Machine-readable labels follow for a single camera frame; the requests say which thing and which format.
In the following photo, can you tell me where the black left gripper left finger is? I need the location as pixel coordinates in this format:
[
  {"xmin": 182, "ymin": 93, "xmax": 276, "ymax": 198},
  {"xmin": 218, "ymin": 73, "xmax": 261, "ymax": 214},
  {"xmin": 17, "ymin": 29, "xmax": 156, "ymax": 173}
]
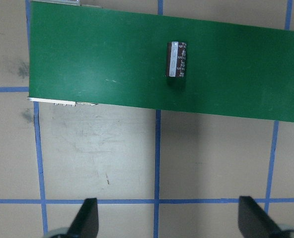
[{"xmin": 66, "ymin": 198, "xmax": 99, "ymax": 238}]

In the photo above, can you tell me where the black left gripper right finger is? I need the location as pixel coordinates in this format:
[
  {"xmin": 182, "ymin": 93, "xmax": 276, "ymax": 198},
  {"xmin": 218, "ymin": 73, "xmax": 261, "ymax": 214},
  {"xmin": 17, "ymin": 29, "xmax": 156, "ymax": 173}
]
[{"xmin": 238, "ymin": 196, "xmax": 282, "ymax": 238}]

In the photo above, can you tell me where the dark brown capacitor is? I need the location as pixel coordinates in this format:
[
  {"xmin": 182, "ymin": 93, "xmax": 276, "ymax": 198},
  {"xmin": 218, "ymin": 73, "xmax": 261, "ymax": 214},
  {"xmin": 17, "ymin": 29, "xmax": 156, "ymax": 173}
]
[{"xmin": 166, "ymin": 41, "xmax": 187, "ymax": 78}]

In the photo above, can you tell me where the green conveyor belt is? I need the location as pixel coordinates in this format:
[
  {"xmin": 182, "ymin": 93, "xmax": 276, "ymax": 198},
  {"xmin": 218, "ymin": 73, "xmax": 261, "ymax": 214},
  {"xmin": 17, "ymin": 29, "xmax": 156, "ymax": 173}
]
[{"xmin": 29, "ymin": 1, "xmax": 294, "ymax": 122}]

